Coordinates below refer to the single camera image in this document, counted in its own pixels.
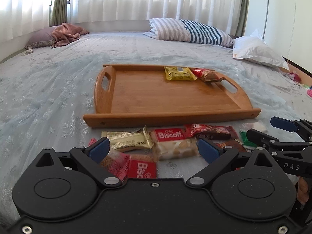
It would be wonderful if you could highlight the red KitKat bar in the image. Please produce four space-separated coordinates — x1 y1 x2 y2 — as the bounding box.
216 139 247 152

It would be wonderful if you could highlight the dark red chocolate bar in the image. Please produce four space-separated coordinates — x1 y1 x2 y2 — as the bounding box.
184 124 239 141

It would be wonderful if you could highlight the pink rice cake packet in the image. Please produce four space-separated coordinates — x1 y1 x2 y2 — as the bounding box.
85 137 129 181

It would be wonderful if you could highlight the clear nougat packet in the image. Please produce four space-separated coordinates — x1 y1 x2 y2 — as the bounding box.
153 138 199 162

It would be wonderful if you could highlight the green snack packet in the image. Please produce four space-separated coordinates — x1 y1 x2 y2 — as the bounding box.
239 130 257 148

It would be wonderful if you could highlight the gold snack packet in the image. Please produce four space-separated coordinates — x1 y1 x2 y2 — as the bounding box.
101 127 153 152

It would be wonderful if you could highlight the red Biscoff packet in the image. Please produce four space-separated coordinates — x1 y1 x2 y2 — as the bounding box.
127 154 157 179
150 128 187 142

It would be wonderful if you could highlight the red cashew nut packet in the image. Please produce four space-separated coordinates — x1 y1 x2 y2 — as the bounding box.
190 68 225 83

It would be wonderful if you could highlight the yellow snack packet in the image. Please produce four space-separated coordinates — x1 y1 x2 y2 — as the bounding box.
164 66 197 81

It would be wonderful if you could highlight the white candy packet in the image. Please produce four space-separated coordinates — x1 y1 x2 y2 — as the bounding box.
240 121 268 133

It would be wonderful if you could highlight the person's hand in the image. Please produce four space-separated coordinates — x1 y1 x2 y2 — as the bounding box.
297 177 309 206

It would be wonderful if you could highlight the pink toy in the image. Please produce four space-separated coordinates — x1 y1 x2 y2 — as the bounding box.
307 89 312 97

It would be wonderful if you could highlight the red tissue pack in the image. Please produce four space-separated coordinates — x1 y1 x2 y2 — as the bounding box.
287 72 301 83

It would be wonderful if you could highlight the wooden serving tray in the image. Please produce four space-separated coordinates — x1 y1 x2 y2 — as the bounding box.
83 65 261 128

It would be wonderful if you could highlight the light blue bedspread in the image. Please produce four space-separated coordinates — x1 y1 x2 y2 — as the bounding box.
1 32 311 226

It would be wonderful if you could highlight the white pillow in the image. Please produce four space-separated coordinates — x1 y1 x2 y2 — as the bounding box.
233 28 289 71

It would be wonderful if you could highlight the green curtain right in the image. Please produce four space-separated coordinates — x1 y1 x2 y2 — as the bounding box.
235 0 249 37

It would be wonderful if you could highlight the green curtain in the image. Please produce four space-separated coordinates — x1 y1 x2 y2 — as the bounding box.
49 0 68 27
235 0 249 37

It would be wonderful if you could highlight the pink crumpled cloth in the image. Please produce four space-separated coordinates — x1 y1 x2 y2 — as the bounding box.
51 23 89 48

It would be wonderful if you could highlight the purple pillow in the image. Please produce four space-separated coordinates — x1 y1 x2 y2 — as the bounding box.
25 25 58 49

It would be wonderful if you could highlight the striped pillow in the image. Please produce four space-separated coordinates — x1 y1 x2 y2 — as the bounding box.
144 18 233 48

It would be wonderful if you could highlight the green curtain left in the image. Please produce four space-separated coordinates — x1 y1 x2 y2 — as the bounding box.
49 0 68 27

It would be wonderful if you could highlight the white sheer curtain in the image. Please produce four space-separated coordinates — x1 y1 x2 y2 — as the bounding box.
1 0 241 42

